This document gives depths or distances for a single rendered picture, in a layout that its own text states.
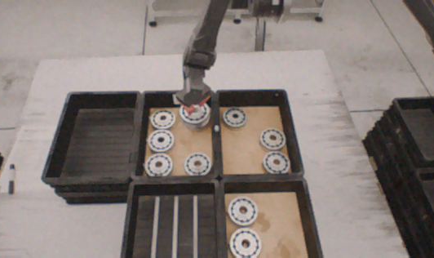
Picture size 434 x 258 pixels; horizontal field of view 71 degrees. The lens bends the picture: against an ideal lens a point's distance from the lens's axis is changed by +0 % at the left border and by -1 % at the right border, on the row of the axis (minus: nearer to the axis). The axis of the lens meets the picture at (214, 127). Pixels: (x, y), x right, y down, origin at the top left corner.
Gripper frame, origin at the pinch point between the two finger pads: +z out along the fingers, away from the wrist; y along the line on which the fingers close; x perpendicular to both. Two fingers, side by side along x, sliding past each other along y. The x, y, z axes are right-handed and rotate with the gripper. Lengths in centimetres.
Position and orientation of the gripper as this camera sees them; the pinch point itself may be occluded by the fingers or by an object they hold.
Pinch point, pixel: (194, 108)
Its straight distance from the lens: 104.1
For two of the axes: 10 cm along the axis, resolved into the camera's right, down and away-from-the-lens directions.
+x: -7.2, -5.8, 3.9
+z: -0.2, 5.7, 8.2
